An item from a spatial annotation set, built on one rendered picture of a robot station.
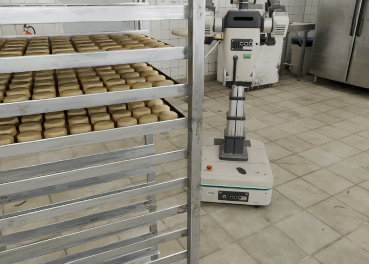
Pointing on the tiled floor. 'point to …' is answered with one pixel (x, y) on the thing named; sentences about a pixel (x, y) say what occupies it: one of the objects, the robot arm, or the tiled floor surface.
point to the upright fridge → (342, 37)
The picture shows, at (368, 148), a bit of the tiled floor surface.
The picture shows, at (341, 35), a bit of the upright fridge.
